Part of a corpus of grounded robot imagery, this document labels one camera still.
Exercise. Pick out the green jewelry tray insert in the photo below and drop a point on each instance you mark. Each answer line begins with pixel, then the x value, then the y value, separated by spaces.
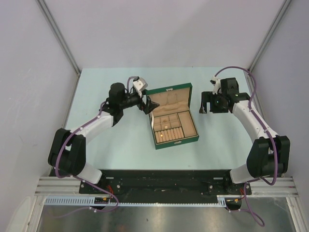
pixel 181 129

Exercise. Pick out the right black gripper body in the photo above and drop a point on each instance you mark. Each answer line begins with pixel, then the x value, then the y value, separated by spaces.
pixel 217 103

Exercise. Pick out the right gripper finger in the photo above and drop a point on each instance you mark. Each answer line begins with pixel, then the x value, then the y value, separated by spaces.
pixel 206 96
pixel 203 107

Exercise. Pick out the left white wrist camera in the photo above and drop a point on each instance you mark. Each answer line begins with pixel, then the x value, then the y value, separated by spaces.
pixel 140 85

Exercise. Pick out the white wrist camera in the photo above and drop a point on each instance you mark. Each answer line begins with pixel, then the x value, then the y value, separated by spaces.
pixel 140 85
pixel 216 82

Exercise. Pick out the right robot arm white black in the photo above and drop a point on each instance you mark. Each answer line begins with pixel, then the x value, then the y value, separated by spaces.
pixel 269 154

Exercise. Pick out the aluminium frame rail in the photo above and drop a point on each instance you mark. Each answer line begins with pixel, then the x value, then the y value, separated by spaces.
pixel 284 188

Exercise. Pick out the white slotted cable duct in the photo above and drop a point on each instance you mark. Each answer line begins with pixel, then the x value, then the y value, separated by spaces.
pixel 199 201

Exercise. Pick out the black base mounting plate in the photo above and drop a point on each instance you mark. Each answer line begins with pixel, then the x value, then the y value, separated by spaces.
pixel 209 182

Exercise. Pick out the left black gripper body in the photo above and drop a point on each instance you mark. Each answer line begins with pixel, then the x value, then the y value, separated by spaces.
pixel 142 107

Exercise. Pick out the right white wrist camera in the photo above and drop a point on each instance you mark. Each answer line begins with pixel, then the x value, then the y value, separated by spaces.
pixel 216 82

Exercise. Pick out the green jewelry box beige lining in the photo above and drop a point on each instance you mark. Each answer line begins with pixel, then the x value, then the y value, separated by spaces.
pixel 172 99

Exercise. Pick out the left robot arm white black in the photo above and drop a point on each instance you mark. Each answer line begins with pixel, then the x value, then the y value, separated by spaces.
pixel 68 151

